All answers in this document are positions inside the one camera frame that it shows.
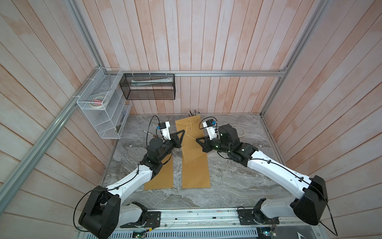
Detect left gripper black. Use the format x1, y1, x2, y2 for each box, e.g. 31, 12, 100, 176
158, 129, 185, 162

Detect white wire shelf rack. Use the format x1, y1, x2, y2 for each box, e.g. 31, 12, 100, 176
77, 68, 132, 139

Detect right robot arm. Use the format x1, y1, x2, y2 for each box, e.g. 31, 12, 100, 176
196, 119, 330, 226

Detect black mesh basket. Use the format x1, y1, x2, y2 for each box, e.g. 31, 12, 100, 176
119, 73, 176, 101

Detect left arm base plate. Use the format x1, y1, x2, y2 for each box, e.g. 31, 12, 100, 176
121, 211, 161, 229

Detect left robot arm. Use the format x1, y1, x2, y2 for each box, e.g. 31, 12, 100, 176
74, 130, 185, 239

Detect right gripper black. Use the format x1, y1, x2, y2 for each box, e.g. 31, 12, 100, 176
195, 136, 232, 157

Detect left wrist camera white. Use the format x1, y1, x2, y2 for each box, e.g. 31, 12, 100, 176
157, 121, 171, 140

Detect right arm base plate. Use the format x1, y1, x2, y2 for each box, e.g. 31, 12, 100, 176
237, 207, 280, 226

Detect tape roll in rack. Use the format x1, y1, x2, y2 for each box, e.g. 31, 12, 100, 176
89, 95, 108, 109

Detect brown file bag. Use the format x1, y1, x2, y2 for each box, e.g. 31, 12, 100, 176
175, 115, 207, 163
182, 155, 211, 189
144, 155, 174, 190

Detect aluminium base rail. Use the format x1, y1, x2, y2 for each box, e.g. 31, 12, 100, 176
76, 207, 323, 232

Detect masking tape roll on table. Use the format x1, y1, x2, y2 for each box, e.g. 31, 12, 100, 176
235, 126, 246, 137

